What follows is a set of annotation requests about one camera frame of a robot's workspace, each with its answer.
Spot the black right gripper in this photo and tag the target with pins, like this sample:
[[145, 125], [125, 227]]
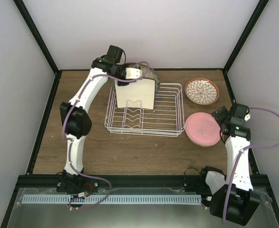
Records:
[[219, 118]]

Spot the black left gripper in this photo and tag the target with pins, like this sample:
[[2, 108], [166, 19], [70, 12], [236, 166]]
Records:
[[122, 83]]

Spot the pink round plate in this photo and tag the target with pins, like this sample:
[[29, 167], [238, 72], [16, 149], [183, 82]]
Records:
[[202, 128]]

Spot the cream square plate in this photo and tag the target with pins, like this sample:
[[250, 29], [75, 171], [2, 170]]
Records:
[[139, 94]]

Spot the floral plate with orange rim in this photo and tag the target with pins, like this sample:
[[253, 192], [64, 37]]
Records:
[[202, 91]]

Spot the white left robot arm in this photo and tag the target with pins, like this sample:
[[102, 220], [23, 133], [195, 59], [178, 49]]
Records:
[[74, 114]]

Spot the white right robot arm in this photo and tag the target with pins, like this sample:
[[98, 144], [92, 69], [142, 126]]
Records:
[[233, 198]]

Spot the dark speckled round plate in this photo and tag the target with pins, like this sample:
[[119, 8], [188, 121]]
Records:
[[150, 75]]

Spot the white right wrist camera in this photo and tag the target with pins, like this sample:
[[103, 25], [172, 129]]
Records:
[[247, 117]]

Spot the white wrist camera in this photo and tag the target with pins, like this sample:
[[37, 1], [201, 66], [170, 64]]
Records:
[[133, 73], [247, 117]]

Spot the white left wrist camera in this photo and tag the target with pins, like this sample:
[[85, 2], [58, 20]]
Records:
[[133, 73]]

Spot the white wire dish rack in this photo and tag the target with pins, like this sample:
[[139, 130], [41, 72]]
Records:
[[165, 119]]

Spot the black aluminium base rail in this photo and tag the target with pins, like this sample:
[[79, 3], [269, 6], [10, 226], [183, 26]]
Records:
[[190, 183]]

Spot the black left frame post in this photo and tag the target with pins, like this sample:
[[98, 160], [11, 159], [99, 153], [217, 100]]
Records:
[[36, 34]]

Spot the black frame post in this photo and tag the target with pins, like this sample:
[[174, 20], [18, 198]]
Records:
[[36, 34], [245, 33]]

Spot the black right frame post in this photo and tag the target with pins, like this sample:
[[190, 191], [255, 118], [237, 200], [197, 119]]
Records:
[[245, 33]]

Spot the white slotted cable duct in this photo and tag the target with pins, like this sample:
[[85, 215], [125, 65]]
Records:
[[113, 199]]

